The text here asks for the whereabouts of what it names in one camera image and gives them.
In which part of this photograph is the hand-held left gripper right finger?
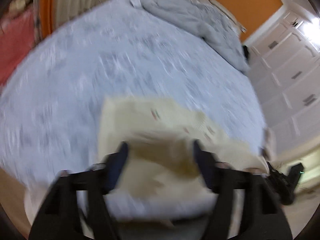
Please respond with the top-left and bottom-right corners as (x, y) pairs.
(192, 140), (293, 240)

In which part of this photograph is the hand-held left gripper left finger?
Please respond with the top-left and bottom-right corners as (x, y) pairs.
(28, 141), (129, 240)

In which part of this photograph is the cream small garment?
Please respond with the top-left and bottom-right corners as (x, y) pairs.
(97, 95), (269, 200)

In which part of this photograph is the bed with pale blue sheet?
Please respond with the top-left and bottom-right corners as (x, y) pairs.
(0, 0), (268, 227)

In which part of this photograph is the white panelled wardrobe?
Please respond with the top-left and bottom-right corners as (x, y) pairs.
(246, 10), (320, 145)

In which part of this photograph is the grey crumpled duvet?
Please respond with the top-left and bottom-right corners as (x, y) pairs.
(140, 0), (250, 73)

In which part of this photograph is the pink cloth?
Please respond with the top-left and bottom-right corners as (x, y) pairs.
(0, 6), (38, 87)

